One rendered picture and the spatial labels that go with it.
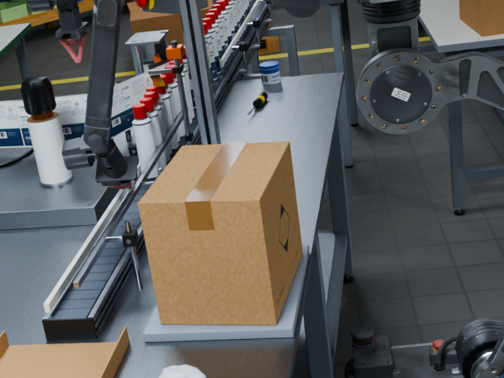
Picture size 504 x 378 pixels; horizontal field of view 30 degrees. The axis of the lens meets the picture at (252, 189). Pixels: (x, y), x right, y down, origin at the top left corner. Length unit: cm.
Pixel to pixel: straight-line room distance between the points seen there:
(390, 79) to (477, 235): 194
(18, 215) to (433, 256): 190
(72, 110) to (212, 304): 111
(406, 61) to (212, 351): 79
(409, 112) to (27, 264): 98
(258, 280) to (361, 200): 263
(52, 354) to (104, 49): 64
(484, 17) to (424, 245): 95
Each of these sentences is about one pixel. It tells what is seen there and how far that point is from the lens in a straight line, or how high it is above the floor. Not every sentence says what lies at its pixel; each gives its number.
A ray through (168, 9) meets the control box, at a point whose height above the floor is 130.
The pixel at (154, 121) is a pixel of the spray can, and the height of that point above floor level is 103.
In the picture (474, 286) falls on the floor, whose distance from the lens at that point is 364.
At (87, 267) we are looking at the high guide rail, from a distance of 195.
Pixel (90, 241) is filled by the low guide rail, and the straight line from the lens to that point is 218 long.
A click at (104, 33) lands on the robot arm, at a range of 199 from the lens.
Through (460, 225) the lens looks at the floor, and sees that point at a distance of 411.
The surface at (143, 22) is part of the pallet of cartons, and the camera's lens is 695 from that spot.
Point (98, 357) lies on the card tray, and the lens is 189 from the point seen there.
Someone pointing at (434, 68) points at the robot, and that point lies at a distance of 217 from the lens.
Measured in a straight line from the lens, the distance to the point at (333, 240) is 356.
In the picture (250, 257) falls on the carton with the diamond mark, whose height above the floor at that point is 100.
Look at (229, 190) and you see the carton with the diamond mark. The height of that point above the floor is 112.
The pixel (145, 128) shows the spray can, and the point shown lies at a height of 103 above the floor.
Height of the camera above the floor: 181
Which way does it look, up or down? 23 degrees down
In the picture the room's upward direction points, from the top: 8 degrees counter-clockwise
